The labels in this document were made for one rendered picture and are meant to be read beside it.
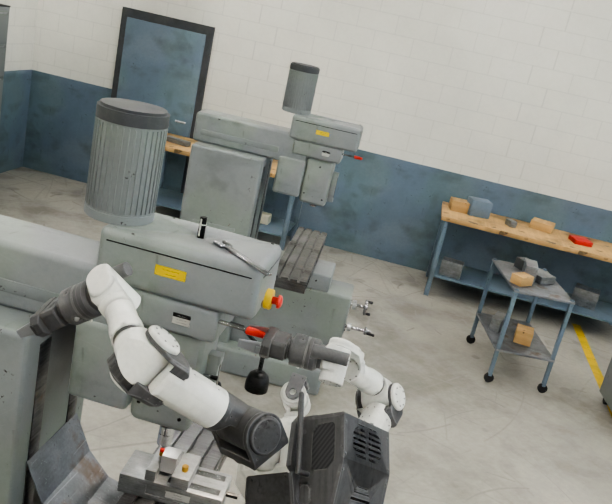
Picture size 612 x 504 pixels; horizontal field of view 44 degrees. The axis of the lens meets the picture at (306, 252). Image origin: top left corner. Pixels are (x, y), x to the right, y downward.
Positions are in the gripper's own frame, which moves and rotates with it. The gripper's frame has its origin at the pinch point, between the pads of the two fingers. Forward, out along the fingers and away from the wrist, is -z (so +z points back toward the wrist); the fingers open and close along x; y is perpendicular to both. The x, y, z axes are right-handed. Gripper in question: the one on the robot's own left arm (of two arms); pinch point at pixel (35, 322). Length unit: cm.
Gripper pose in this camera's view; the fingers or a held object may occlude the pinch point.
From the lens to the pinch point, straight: 189.1
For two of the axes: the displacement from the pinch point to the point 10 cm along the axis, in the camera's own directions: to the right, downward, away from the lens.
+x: 1.7, -4.2, 8.9
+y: -4.6, -8.3, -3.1
